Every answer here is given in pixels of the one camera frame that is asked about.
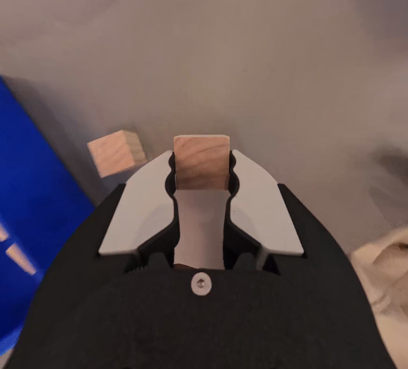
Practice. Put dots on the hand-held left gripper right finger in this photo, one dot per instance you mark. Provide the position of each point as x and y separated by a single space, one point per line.
264 216

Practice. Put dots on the person's beige clothing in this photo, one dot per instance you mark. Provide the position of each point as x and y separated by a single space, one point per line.
382 263

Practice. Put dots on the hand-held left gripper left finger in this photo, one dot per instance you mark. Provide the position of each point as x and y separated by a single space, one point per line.
137 216

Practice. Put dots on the blue plastic bin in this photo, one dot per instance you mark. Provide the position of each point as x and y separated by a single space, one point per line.
32 184

